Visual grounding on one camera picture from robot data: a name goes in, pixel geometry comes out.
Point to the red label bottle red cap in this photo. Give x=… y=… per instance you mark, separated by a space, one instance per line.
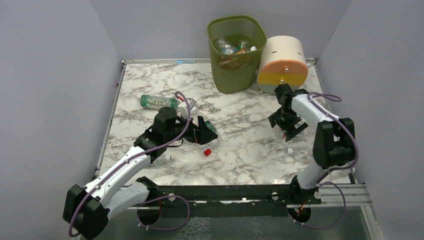
x=199 y=146

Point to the blue label bottle front left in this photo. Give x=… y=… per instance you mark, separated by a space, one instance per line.
x=162 y=160

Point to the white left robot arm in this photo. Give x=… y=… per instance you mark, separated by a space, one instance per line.
x=89 y=208

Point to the green Cestbon label water bottle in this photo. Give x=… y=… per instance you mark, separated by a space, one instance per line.
x=207 y=128

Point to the clear unlabelled bottle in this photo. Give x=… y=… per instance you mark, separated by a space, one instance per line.
x=300 y=154

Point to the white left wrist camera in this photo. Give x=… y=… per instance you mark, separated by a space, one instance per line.
x=184 y=110

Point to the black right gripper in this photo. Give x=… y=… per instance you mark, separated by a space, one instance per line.
x=285 y=121

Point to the red label water bottle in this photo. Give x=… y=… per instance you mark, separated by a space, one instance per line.
x=299 y=134

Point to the green bottle back left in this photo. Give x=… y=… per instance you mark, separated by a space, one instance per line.
x=158 y=102

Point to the green ribbed plastic bin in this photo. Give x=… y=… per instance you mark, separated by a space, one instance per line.
x=236 y=44

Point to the brown red tea bottle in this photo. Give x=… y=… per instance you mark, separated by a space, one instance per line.
x=235 y=62

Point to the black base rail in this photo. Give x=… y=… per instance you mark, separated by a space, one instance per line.
x=223 y=201

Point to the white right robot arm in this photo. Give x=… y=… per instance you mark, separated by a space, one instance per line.
x=334 y=146

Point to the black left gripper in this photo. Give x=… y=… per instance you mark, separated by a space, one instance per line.
x=195 y=131

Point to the green white label water bottle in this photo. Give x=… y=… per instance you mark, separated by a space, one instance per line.
x=243 y=44

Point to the round drawer box gold knobs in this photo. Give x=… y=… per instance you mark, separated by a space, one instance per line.
x=282 y=62

